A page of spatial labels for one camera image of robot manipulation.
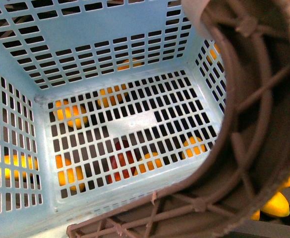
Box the light blue plastic basket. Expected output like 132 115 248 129
0 0 226 238

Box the brown basket handle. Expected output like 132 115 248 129
66 0 290 238

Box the white zip tie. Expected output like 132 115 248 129
181 0 212 40

